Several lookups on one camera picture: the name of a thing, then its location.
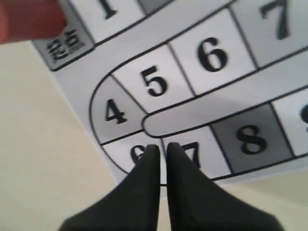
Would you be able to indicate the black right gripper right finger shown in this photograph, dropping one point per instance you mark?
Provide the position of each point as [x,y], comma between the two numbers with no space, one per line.
[196,203]

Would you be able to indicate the printed paper game board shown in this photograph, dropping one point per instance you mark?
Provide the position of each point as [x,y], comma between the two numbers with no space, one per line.
[226,79]

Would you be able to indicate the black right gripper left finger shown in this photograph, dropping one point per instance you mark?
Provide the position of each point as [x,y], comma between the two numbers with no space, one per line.
[132,206]

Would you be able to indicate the red cylinder game piece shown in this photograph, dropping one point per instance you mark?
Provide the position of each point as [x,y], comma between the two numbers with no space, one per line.
[22,20]

